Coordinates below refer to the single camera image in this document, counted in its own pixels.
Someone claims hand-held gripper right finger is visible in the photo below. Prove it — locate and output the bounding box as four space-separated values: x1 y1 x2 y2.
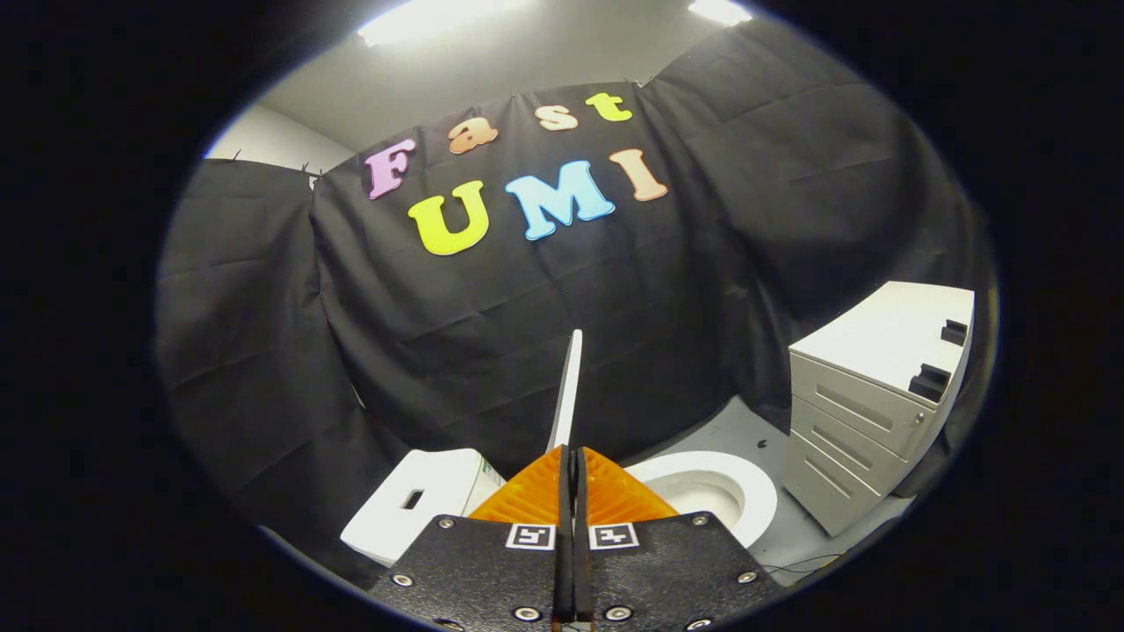
575 446 787 632

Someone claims large ceiling light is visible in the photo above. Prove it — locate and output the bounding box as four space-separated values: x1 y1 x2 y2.
355 0 530 48

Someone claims black backdrop cloth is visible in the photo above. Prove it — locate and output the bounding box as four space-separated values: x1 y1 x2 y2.
155 18 998 582

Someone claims white drawer cabinet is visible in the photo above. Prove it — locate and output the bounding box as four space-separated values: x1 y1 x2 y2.
781 280 976 539

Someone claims long black floor cable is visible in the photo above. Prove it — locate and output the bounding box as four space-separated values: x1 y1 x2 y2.
762 551 846 578

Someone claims white toilet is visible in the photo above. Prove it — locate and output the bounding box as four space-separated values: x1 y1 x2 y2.
340 448 780 568

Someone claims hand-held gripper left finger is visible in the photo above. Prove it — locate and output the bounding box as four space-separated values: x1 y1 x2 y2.
369 445 577 632

